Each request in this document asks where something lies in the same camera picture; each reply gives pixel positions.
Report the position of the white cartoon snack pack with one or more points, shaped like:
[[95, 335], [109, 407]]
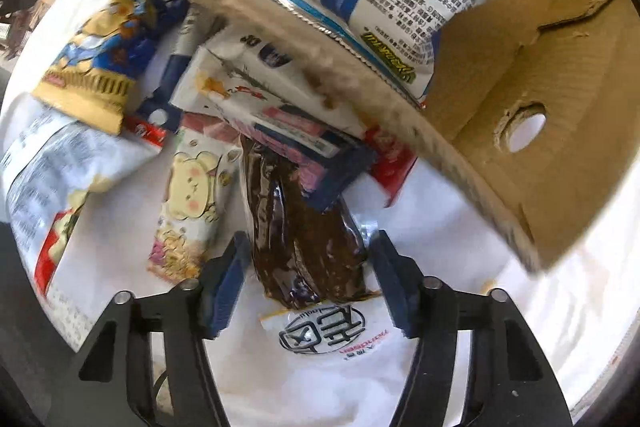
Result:
[[235, 82]]

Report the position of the small red packet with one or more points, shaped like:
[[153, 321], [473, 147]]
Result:
[[147, 132]]

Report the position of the white bed sheet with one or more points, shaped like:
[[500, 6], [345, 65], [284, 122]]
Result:
[[450, 232]]

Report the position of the slim blue and white packet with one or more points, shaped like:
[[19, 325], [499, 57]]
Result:
[[172, 67]]

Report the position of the brown cardboard box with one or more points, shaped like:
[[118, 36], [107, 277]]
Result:
[[575, 132]]

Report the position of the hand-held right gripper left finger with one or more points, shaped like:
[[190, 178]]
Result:
[[227, 287]]

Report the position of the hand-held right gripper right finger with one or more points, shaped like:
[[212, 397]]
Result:
[[395, 287]]

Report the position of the blue and gold cartoon bag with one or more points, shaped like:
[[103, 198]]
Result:
[[100, 52]]

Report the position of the bear print snack packet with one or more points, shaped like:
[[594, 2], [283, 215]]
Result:
[[192, 197]]

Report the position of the white and red snack bag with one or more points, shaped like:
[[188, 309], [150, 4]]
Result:
[[55, 177]]

